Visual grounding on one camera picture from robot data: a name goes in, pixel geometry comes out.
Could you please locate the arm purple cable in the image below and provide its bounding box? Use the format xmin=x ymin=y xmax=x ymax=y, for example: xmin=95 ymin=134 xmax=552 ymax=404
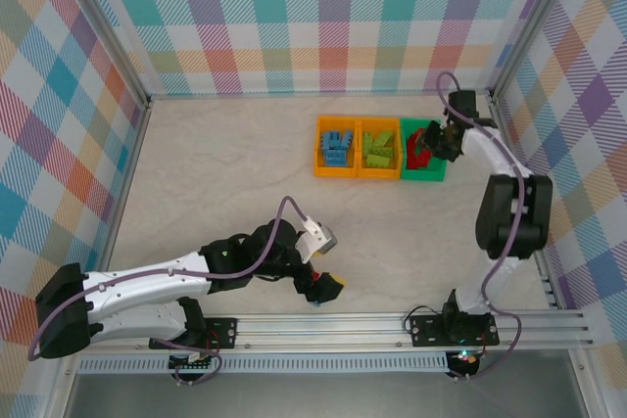
xmin=26 ymin=195 xmax=314 ymax=388
xmin=435 ymin=70 xmax=535 ymax=385

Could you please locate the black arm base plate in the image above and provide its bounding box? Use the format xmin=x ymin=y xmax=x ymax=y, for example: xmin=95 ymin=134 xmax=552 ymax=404
xmin=148 ymin=317 xmax=240 ymax=351
xmin=408 ymin=312 xmax=500 ymax=348

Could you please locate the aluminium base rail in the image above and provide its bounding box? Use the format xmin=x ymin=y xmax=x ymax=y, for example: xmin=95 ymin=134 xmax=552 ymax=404
xmin=54 ymin=308 xmax=600 ymax=354

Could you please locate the small circuit board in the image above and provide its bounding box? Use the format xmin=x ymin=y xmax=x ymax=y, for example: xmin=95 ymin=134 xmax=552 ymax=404
xmin=169 ymin=351 xmax=217 ymax=371
xmin=449 ymin=349 xmax=480 ymax=366

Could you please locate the green plastic bin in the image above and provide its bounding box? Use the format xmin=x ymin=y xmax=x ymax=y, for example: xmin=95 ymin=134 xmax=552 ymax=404
xmin=399 ymin=116 xmax=450 ymax=183

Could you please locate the white slotted cable duct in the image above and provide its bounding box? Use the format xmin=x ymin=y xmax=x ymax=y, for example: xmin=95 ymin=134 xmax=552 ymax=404
xmin=76 ymin=356 xmax=451 ymax=374

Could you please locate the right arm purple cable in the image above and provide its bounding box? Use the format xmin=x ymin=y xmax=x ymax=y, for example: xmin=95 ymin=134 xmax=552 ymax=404
xmin=435 ymin=70 xmax=535 ymax=385

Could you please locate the orange plastic bin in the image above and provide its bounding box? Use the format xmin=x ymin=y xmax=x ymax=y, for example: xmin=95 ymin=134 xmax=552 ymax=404
xmin=357 ymin=116 xmax=403 ymax=180
xmin=312 ymin=115 xmax=362 ymax=179

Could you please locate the aluminium frame post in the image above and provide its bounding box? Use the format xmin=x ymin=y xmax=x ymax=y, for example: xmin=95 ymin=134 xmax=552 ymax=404
xmin=56 ymin=0 xmax=153 ymax=114
xmin=487 ymin=0 xmax=587 ymax=101

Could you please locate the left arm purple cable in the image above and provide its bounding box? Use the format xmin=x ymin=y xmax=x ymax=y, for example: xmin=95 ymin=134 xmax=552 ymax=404
xmin=26 ymin=195 xmax=314 ymax=388

